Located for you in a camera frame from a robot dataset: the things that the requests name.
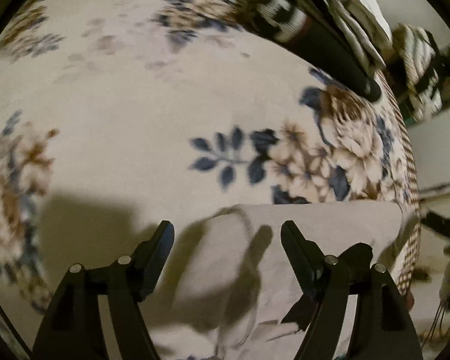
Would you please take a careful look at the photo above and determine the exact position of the light grey garment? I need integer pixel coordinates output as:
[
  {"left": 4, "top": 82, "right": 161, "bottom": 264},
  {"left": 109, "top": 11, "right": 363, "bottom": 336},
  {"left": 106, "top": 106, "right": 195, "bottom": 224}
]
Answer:
[{"left": 144, "top": 200, "right": 419, "bottom": 359}]

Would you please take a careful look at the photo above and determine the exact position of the striped clothes pile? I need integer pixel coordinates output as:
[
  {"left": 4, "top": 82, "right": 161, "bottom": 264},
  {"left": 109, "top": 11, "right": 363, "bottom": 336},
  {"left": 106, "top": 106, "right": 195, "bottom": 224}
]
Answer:
[{"left": 393, "top": 24, "right": 443, "bottom": 123}]

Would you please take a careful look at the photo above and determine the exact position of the floral blanket bedspread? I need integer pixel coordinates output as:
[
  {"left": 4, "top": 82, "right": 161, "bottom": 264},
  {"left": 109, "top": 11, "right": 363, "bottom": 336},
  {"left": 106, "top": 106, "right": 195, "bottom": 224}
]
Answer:
[{"left": 0, "top": 0, "right": 417, "bottom": 345}]

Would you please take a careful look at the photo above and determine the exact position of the grey white folded garment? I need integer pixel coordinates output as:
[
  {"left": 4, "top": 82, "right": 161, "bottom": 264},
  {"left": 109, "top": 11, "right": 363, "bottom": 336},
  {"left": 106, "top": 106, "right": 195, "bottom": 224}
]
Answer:
[{"left": 322, "top": 0, "right": 392, "bottom": 75}]

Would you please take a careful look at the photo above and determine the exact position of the black folded garment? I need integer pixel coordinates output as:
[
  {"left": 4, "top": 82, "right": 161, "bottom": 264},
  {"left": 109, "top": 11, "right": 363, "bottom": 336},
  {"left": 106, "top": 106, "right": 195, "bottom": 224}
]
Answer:
[{"left": 244, "top": 0, "right": 381, "bottom": 102}]

